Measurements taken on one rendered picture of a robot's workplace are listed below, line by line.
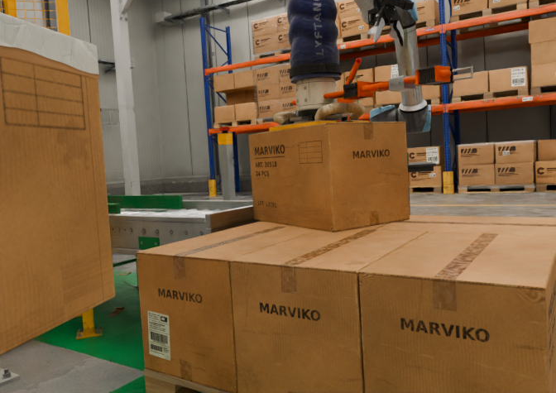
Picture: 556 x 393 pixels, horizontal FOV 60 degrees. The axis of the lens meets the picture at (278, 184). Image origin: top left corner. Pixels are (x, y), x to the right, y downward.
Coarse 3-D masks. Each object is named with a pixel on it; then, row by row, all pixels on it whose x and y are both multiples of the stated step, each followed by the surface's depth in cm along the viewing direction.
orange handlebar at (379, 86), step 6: (444, 72) 155; (450, 72) 156; (408, 78) 165; (414, 78) 163; (372, 84) 179; (378, 84) 176; (384, 84) 174; (342, 90) 192; (366, 90) 182; (372, 90) 179; (378, 90) 180; (384, 90) 181; (324, 96) 200; (330, 96) 197; (336, 96) 195; (342, 96) 198; (294, 102) 217; (342, 102) 222; (348, 102) 225
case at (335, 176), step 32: (320, 128) 176; (352, 128) 178; (384, 128) 187; (256, 160) 218; (288, 160) 196; (320, 160) 177; (352, 160) 179; (384, 160) 187; (256, 192) 220; (288, 192) 198; (320, 192) 179; (352, 192) 179; (384, 192) 187; (288, 224) 200; (320, 224) 181; (352, 224) 179
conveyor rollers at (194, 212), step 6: (120, 210) 309; (126, 210) 312; (132, 210) 306; (138, 210) 300; (144, 210) 302; (150, 210) 296; (156, 210) 299; (162, 210) 292; (168, 210) 295; (174, 210) 288; (180, 210) 291; (186, 210) 284; (192, 210) 287; (198, 210) 279; (204, 210) 282; (210, 210) 275; (216, 210) 278; (222, 210) 270
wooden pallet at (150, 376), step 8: (152, 376) 159; (160, 376) 157; (168, 376) 155; (152, 384) 159; (160, 384) 157; (168, 384) 155; (176, 384) 153; (184, 384) 151; (192, 384) 149; (200, 384) 148; (152, 392) 160; (160, 392) 158; (168, 392) 155; (176, 392) 154; (184, 392) 157; (192, 392) 160; (208, 392) 145; (216, 392) 144; (224, 392) 142
